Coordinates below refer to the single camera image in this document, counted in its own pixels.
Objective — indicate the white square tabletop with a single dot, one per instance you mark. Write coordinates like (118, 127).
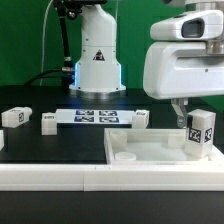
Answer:
(151, 147)

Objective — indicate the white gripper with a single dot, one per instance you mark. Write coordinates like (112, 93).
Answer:
(182, 70)

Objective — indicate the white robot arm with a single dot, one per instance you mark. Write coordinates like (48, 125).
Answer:
(98, 73)

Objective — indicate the white block left edge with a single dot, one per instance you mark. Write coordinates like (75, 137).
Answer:
(1, 139)

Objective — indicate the white marker base plate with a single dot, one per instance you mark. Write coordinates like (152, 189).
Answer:
(89, 116)

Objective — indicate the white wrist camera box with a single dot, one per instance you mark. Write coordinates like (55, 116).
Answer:
(192, 25)

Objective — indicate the white front fence rail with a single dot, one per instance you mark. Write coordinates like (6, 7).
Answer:
(49, 177)

